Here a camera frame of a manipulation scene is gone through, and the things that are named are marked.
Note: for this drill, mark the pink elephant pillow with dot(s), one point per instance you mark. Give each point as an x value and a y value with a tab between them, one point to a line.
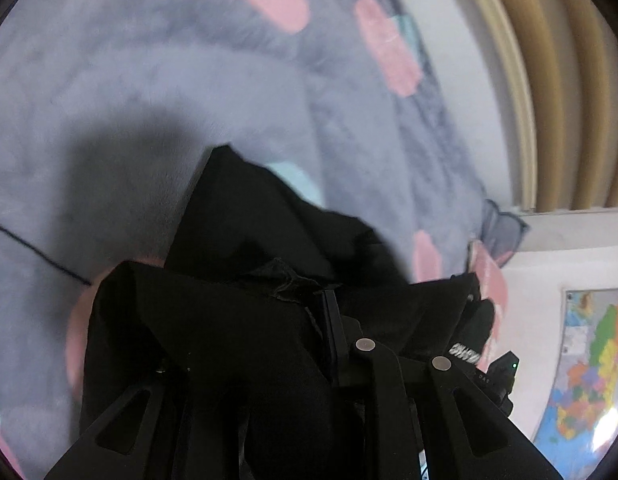
491	275

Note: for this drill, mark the grey pillow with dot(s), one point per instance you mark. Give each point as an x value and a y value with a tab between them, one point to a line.
506	232

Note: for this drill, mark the grey floral blanket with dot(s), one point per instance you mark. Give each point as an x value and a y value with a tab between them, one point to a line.
164	85

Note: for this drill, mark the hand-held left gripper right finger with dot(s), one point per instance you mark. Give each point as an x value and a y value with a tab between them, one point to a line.
371	365

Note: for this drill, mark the black hooded jacket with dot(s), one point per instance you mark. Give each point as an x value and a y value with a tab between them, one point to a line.
239	310

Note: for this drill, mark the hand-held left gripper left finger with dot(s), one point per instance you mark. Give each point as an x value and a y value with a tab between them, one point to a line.
159	440

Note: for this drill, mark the colourful wall map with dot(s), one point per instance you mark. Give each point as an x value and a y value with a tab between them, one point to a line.
589	375

